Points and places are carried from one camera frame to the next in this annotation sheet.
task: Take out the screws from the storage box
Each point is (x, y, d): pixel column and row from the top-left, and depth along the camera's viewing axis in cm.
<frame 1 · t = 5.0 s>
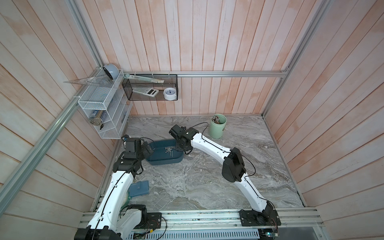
left hand: (142, 151, 81), fingers open
right hand: (180, 147, 94), fingers closed
teal plastic storage tray: (164, 152, 98), point 3 cm above the table
mint green cup: (217, 125, 98), point 14 cm above the table
white calculator: (149, 91, 100), point 28 cm above the table
white tape roll: (170, 94, 96), point 29 cm above the table
pile of silver screws: (168, 149, 100), point 2 cm above the table
screws in green cup: (216, 119, 97), point 18 cm above the table

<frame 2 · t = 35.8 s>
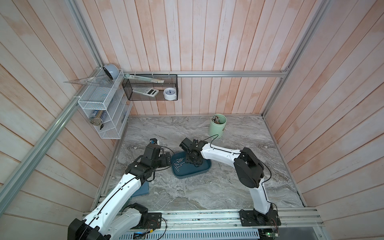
left hand: (163, 158, 81), fingers open
right hand: (189, 160, 94), fingers open
teal plastic storage tray: (181, 169, 93), on the table
pile of silver screws: (179, 163, 95), on the table
the other named things where they were.

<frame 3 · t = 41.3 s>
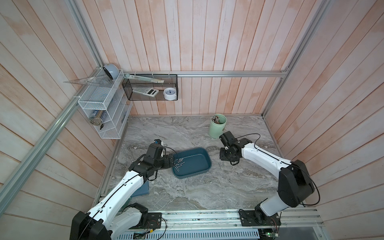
left hand: (166, 160, 82), fingers open
right hand: (223, 156, 90), fingers open
the named things where they were.

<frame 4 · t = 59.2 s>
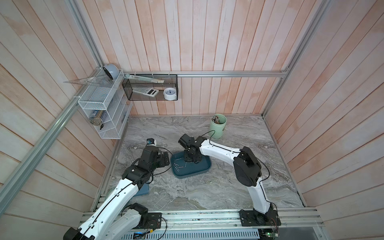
left hand: (160, 157, 80), fingers open
right hand: (188, 158, 93), fingers closed
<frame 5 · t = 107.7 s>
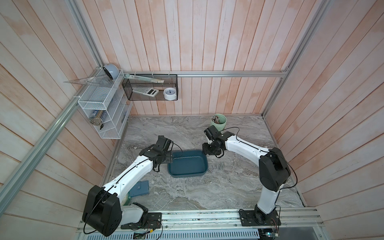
left hand: (163, 158, 85), fingers open
right hand: (205, 151, 92), fingers open
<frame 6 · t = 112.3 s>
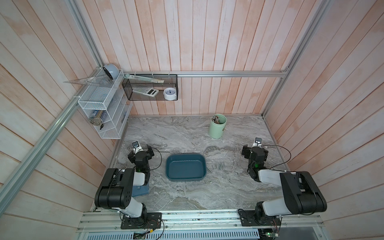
left hand: (141, 148, 93), fingers open
right hand: (254, 145, 92), fingers open
